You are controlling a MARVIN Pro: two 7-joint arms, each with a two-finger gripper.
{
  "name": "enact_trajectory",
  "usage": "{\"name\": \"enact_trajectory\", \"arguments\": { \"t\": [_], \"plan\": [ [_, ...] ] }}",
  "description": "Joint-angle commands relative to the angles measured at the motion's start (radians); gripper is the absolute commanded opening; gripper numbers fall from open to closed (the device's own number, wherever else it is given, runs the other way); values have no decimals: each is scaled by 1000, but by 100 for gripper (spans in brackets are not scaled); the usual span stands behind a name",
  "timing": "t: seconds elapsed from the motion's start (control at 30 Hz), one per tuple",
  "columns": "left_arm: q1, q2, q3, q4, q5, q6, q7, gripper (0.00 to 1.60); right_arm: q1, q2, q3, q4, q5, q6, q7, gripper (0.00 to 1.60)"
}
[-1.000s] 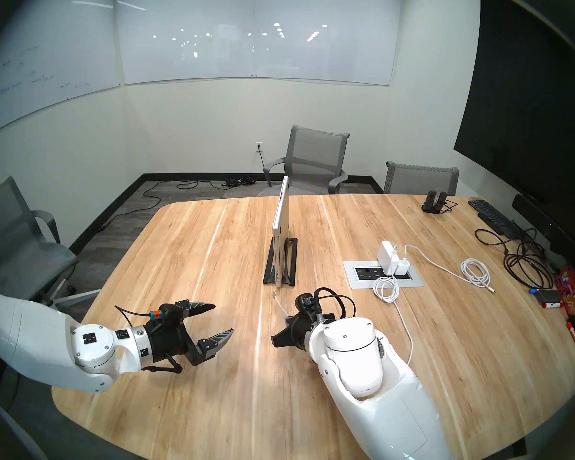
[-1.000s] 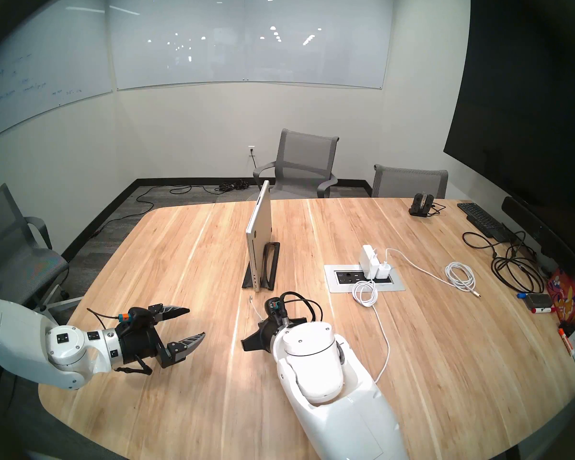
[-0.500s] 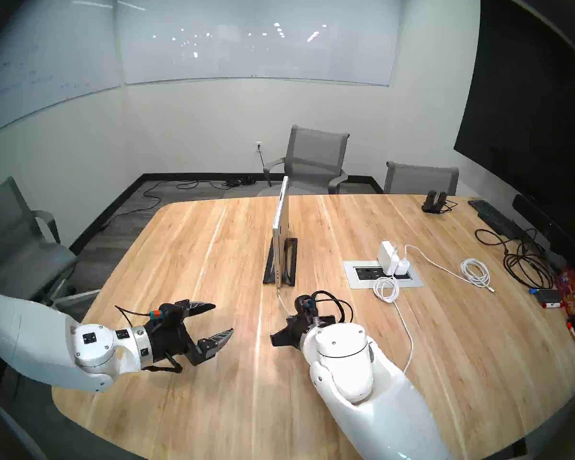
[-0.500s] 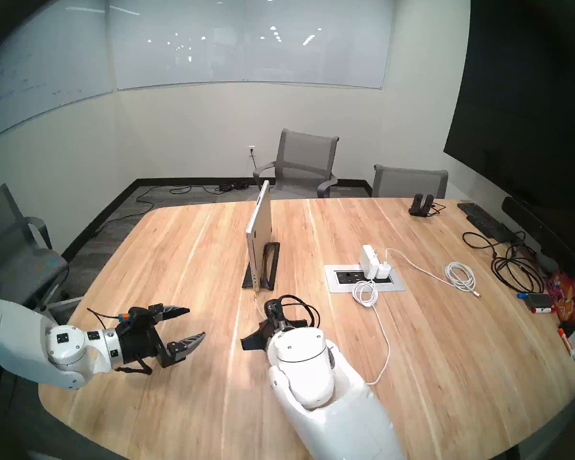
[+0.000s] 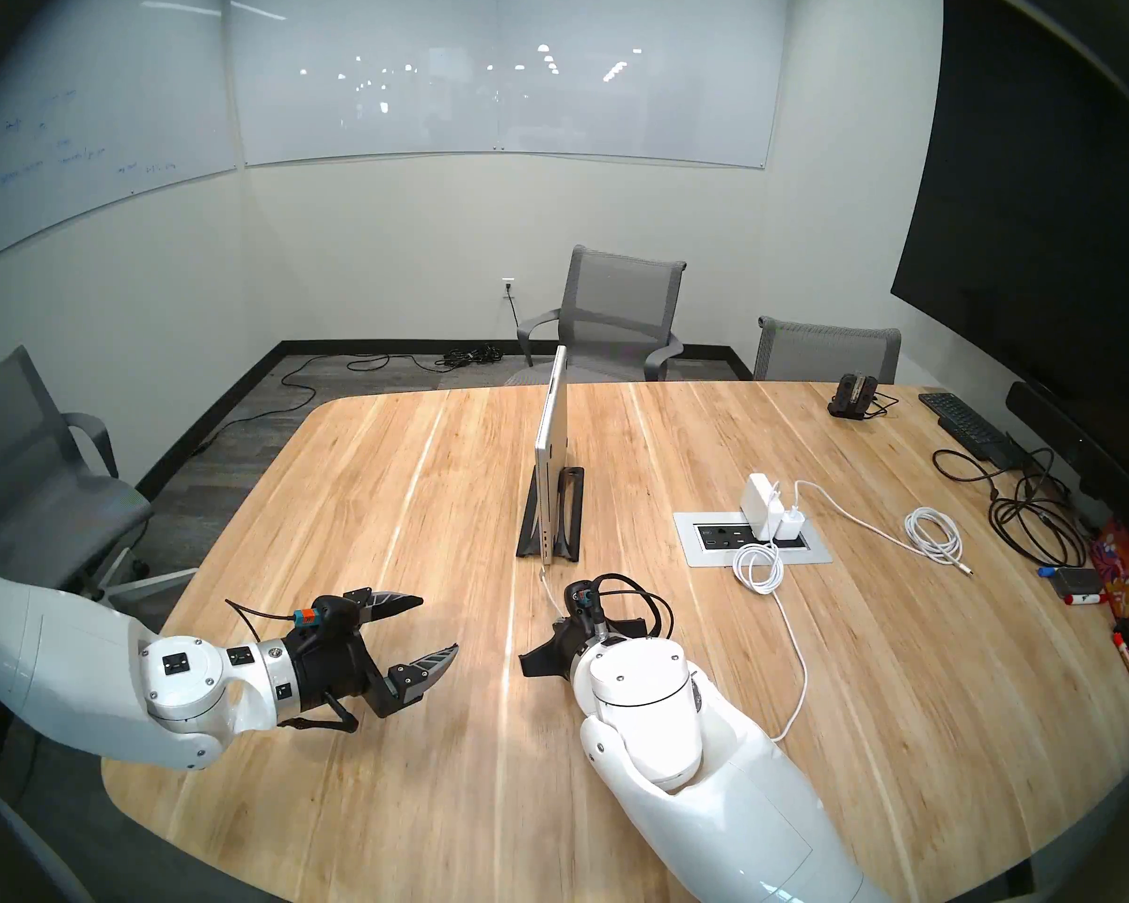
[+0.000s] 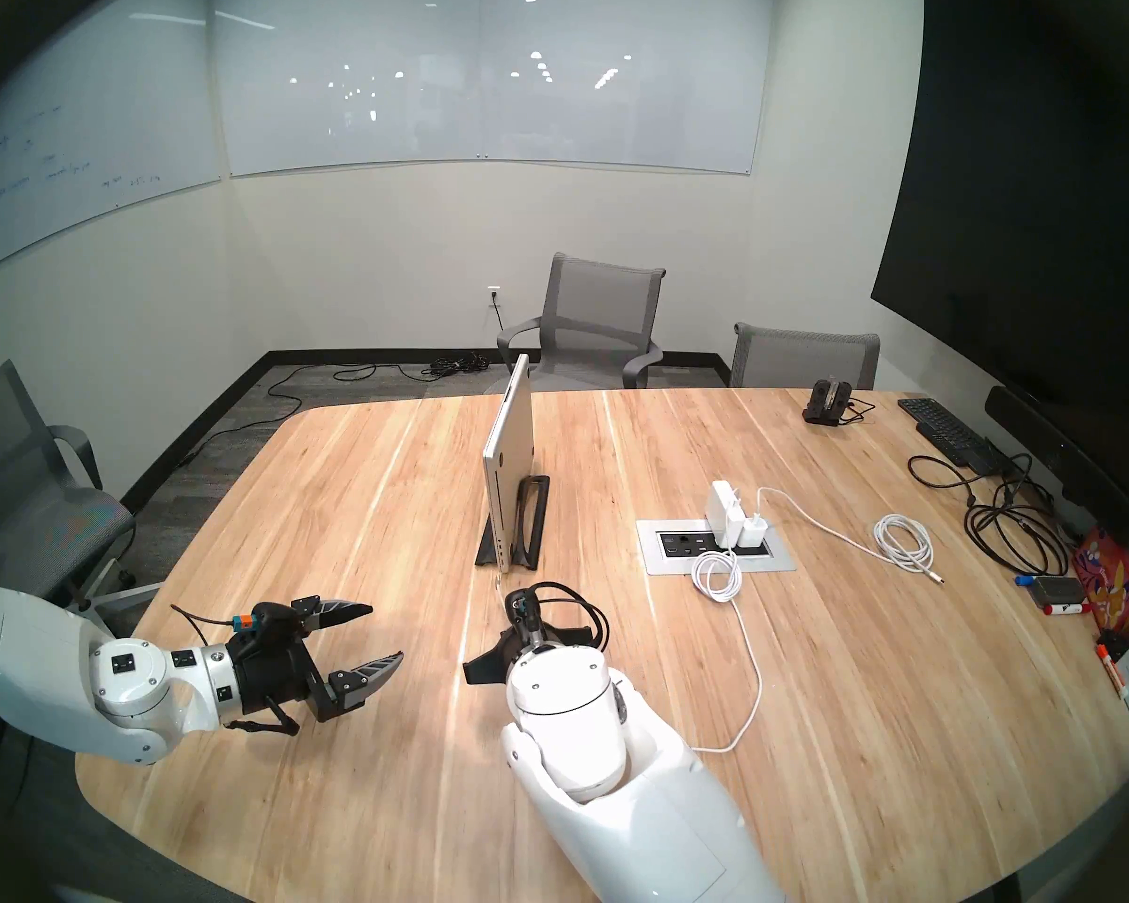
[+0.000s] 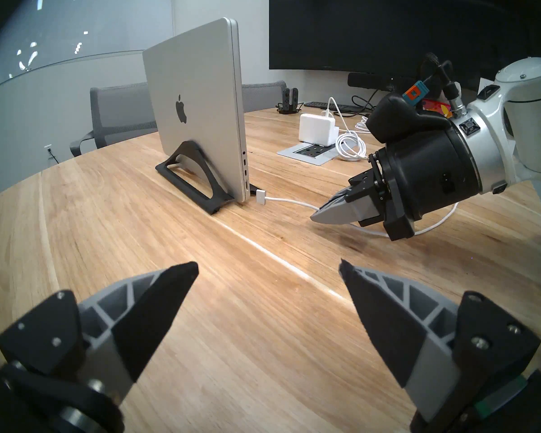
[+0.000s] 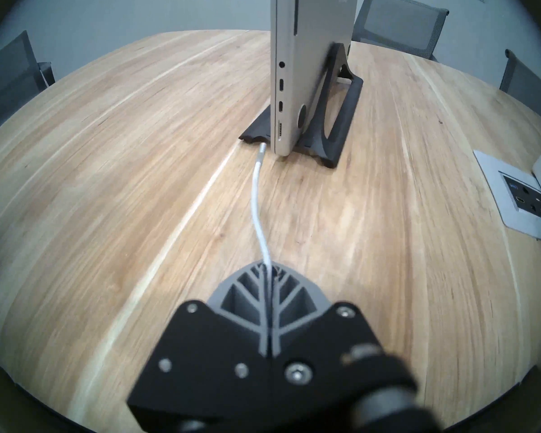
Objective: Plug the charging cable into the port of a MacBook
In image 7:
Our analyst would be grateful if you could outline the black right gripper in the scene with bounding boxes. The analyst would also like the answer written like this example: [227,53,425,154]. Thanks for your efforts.
[310,123,481,242]

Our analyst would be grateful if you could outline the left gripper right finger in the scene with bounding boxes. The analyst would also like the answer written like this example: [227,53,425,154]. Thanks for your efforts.
[339,258,541,419]

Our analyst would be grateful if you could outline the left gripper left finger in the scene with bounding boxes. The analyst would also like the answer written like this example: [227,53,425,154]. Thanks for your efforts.
[0,262,200,401]

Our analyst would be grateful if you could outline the white MagSafe charging cable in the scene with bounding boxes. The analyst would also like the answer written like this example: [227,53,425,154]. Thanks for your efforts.
[256,97,459,238]

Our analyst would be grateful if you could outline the black controller charging dock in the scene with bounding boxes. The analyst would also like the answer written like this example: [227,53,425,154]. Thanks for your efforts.
[277,88,303,115]

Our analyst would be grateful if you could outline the silver MacBook laptop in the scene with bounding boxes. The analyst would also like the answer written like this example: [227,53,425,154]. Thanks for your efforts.
[142,17,251,205]

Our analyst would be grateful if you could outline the silver table power outlet box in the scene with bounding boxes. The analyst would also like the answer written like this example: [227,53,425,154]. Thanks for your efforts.
[277,141,343,166]

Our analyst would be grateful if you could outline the large white power adapter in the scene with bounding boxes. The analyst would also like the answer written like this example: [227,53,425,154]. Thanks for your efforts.
[298,113,339,147]

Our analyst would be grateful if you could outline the black keyboard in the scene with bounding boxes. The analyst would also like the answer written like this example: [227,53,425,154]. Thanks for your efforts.
[304,101,366,114]

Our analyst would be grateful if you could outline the black soundbar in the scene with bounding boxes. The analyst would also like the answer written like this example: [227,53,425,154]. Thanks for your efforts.
[347,72,415,93]

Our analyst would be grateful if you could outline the colourful tissue box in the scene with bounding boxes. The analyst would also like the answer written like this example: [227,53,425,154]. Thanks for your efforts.
[422,98,454,118]

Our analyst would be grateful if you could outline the grey mesh office chair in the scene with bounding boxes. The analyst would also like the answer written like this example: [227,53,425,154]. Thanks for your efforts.
[70,82,158,157]
[242,80,287,113]

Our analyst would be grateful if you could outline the black vertical laptop stand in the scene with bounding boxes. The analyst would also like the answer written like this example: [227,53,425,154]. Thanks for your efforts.
[156,140,262,215]

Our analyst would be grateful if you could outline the large black TV screen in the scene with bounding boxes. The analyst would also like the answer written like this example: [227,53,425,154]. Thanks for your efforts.
[269,0,541,92]

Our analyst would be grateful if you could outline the wide glass whiteboard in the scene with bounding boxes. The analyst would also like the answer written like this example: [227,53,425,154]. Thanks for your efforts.
[0,0,174,97]

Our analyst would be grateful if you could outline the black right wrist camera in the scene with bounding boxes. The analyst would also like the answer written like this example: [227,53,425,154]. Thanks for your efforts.
[366,52,465,144]

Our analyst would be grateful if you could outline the black cable tangle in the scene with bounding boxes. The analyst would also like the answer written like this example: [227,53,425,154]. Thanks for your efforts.
[351,88,390,118]

